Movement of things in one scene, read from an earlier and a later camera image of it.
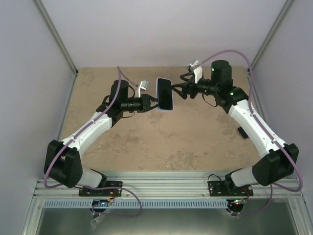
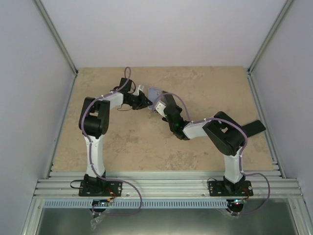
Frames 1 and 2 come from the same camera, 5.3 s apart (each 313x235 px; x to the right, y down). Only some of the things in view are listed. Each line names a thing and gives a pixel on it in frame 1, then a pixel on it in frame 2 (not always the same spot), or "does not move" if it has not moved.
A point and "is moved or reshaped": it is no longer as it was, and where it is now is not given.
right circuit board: [238, 201] does not move
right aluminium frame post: [273, 34] does not move
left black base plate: [112, 192] does not move
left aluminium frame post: [56, 34] does not move
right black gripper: [190, 84] → [179, 108]
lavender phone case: [157, 102] is moved or reshaped
